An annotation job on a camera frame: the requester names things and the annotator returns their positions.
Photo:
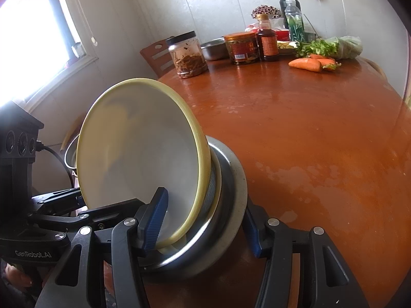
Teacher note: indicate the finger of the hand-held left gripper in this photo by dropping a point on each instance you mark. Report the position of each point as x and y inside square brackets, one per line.
[57, 200]
[80, 219]

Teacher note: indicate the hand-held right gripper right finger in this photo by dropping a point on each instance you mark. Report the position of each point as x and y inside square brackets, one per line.
[252, 234]

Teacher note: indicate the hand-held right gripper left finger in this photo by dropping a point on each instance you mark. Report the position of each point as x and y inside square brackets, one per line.
[154, 227]

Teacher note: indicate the shiny steel bowl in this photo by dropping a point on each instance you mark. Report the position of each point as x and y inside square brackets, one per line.
[232, 205]

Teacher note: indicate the round steel pan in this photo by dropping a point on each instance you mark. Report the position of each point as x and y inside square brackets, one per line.
[70, 157]

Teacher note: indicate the banded steel bowl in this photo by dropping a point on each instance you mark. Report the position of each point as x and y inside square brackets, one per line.
[213, 199]

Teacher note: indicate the yellow enamel bowl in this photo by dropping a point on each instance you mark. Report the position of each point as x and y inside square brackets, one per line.
[138, 154]

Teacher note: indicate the person's left hand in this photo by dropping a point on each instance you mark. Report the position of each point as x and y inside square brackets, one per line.
[19, 277]

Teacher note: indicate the white box on windowsill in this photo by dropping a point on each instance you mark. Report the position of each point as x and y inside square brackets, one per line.
[78, 50]

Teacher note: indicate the window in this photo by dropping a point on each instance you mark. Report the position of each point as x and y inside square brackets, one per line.
[29, 38]

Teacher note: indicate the wooden slat-back chair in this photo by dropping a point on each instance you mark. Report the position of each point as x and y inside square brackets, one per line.
[154, 57]

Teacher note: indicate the black-lid pickle jar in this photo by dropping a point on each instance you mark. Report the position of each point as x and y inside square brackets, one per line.
[189, 57]

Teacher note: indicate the orange carrot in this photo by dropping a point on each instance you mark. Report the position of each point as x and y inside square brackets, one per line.
[305, 64]
[326, 61]

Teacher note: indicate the red-label jar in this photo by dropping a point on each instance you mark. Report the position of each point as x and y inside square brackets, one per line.
[242, 49]

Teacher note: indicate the small steel basin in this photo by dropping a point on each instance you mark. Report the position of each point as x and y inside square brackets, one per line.
[214, 49]

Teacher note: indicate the small dish of food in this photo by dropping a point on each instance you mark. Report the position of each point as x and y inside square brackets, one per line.
[287, 46]

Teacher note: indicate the dark sauce bottle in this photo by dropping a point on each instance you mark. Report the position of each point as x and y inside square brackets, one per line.
[268, 43]

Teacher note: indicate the red and white package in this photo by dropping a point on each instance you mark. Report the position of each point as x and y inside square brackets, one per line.
[282, 33]

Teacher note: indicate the bag of leafy greens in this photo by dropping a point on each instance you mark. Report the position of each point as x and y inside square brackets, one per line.
[337, 48]

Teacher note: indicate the rattan chair back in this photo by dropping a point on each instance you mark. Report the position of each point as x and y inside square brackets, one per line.
[379, 67]

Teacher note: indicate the clear plastic bottle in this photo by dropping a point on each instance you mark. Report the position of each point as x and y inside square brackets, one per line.
[293, 22]

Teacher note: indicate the dried flower bunch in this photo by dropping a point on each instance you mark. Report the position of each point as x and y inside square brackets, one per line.
[266, 11]

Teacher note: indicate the black thermos bottle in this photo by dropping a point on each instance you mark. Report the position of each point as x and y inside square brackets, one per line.
[284, 1]

